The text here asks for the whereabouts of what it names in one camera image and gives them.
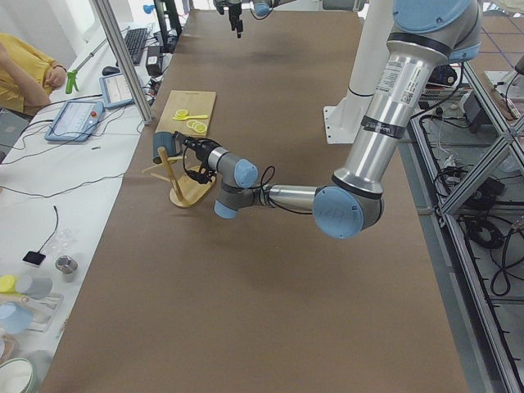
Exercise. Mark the aluminium frame post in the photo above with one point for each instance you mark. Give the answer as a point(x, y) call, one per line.
point(114, 36)

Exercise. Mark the yellow cup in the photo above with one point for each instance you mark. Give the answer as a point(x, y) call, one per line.
point(8, 284)

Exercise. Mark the small metal cup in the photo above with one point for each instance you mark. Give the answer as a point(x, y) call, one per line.
point(67, 267)

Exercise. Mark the blue cup with green inside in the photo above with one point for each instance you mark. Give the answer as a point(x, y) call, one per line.
point(163, 139)

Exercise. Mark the black computer mouse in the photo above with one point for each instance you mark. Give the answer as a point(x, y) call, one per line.
point(110, 70)

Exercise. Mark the teach pendant near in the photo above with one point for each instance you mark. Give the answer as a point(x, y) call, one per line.
point(75, 122)

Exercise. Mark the green handled tool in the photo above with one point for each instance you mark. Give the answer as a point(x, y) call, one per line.
point(71, 81)

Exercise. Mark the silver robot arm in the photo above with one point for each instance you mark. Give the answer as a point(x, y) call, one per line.
point(402, 42)

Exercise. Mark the small black square pad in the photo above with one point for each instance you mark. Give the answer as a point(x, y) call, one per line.
point(34, 257)

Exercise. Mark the pale blue cup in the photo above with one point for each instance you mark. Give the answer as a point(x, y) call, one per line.
point(15, 318)

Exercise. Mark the wooden cutting board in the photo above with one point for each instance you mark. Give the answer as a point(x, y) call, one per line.
point(182, 103)

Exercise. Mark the teach pendant far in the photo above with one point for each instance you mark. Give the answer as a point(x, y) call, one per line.
point(115, 91)

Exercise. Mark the person in yellow shirt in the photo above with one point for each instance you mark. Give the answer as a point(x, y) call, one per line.
point(28, 76)

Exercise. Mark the black keyboard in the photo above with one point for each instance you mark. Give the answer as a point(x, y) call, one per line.
point(135, 41)

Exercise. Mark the light green bowl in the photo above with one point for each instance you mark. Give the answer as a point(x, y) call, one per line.
point(17, 376)

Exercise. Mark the teach pendant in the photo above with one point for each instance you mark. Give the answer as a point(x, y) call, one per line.
point(75, 122)
point(115, 91)

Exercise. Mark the white column with base plate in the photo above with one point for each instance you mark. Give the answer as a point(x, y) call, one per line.
point(342, 122)

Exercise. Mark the lemon slice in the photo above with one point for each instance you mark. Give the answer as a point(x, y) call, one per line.
point(200, 128)

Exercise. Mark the wooden cup storage rack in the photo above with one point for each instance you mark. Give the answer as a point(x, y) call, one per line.
point(184, 192)

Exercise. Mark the yellow plastic knife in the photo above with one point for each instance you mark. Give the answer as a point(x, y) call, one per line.
point(190, 117)

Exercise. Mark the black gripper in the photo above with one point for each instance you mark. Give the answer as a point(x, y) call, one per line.
point(235, 14)
point(200, 151)

